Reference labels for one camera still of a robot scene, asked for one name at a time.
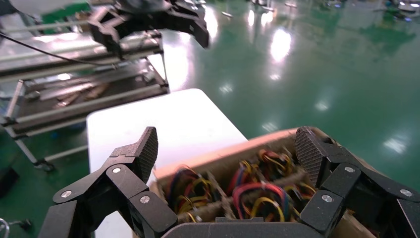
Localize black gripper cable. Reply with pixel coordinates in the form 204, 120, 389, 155
0, 33, 112, 66

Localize brown cardboard divider box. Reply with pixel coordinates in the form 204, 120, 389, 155
131, 126, 378, 238

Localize white table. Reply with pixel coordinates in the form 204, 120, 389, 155
86, 88, 248, 238

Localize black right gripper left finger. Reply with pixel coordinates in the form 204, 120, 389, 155
38, 126, 178, 238

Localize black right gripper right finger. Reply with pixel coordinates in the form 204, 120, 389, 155
294, 126, 420, 238

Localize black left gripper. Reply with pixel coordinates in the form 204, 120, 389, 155
88, 0, 210, 60

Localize colourful wire harness bundles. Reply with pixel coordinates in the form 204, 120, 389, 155
165, 163, 225, 221

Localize metal frame rack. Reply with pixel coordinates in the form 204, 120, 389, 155
0, 18, 170, 173

